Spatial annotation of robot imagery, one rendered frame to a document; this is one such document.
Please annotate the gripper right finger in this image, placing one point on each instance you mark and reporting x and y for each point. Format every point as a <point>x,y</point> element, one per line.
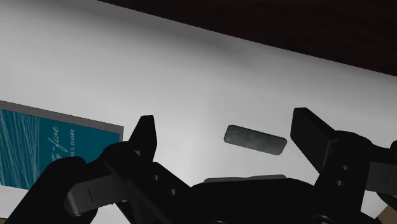
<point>338,161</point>

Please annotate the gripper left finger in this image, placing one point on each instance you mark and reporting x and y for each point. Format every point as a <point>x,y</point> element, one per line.
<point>130,173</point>

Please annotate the dark grey rounded bar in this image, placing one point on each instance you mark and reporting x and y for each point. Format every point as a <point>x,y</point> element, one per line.
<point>255,139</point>

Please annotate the teal book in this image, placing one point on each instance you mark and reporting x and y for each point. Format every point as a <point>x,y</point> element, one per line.
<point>31,145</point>

